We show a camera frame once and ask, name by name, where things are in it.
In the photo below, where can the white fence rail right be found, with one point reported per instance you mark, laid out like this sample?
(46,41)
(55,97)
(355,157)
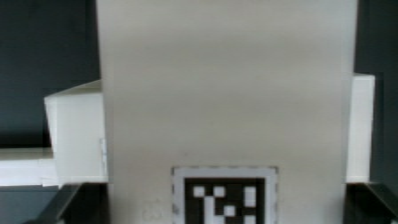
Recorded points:
(26,167)

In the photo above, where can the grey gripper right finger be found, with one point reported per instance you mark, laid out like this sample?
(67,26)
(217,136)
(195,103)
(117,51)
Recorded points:
(369,204)

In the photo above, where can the white cabinet top block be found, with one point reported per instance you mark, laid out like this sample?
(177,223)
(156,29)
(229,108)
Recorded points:
(225,84)

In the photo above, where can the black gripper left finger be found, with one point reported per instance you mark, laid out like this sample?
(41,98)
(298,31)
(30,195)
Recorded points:
(78,206)

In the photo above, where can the white cabinet body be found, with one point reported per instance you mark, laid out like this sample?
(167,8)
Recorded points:
(74,116)

